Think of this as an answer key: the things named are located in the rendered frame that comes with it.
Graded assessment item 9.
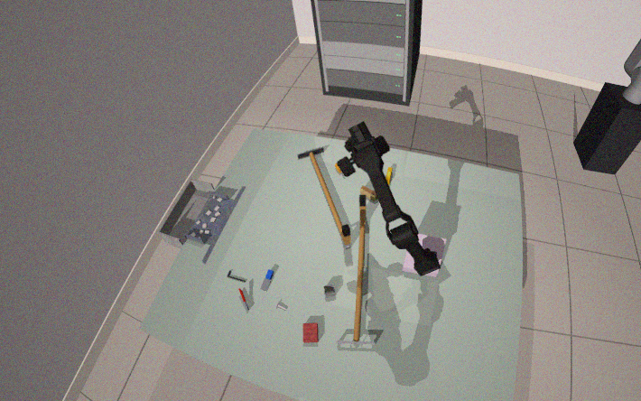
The red rectangular block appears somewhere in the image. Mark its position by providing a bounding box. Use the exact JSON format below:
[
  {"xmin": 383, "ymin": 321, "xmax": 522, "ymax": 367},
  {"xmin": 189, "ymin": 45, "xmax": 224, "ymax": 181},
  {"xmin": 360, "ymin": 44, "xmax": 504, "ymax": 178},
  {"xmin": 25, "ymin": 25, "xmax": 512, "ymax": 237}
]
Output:
[{"xmin": 302, "ymin": 322, "xmax": 318, "ymax": 343}]

